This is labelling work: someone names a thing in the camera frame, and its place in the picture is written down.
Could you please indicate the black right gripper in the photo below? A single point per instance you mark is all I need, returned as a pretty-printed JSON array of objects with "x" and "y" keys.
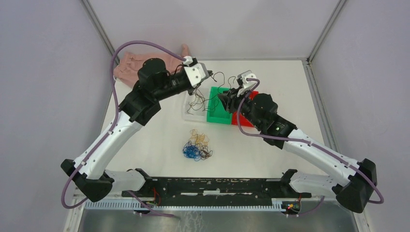
[{"x": 229, "y": 99}]

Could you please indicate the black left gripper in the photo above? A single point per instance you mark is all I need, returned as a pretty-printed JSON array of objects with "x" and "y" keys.
[{"x": 191, "y": 91}]

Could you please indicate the green plastic bin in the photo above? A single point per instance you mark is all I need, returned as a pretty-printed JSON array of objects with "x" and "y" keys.
[{"x": 215, "y": 112}]

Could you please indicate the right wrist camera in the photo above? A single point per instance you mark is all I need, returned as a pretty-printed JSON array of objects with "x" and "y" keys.
[{"x": 247, "y": 81}]

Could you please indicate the clear plastic bin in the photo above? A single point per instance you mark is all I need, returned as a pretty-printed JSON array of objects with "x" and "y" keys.
[{"x": 193, "y": 108}]

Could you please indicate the pink cloth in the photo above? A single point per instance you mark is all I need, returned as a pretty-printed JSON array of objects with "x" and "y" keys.
[{"x": 127, "y": 69}]

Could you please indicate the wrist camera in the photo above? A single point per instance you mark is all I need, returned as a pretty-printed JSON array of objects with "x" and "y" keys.
[
  {"x": 193, "y": 68},
  {"x": 247, "y": 81}
]

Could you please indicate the red plastic bin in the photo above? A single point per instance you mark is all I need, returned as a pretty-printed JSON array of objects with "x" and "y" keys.
[{"x": 243, "y": 121}]

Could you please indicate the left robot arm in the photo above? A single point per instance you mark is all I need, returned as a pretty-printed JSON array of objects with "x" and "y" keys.
[{"x": 155, "y": 83}]

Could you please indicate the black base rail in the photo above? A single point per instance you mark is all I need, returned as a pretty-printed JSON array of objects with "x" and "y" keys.
[{"x": 190, "y": 191}]

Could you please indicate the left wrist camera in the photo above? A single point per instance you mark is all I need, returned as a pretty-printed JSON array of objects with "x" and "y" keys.
[{"x": 193, "y": 68}]

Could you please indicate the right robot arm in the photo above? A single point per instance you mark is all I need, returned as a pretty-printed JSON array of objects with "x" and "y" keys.
[{"x": 352, "y": 183}]

